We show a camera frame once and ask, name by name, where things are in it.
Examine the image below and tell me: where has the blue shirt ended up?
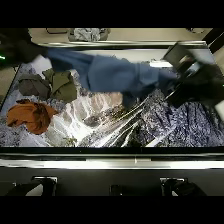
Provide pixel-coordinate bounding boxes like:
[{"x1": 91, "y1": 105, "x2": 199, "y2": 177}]
[{"x1": 44, "y1": 47, "x2": 180, "y2": 110}]

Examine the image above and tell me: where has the olive green garment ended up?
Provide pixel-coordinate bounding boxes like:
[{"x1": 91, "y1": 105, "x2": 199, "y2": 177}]
[{"x1": 41, "y1": 67, "x2": 79, "y2": 104}]

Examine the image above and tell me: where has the orange garment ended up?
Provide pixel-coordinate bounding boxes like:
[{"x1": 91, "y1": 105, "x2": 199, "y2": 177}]
[{"x1": 5, "y1": 98, "x2": 60, "y2": 136}]

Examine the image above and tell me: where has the grey garment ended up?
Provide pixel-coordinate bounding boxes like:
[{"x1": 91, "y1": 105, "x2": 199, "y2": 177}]
[{"x1": 17, "y1": 72, "x2": 52, "y2": 101}]

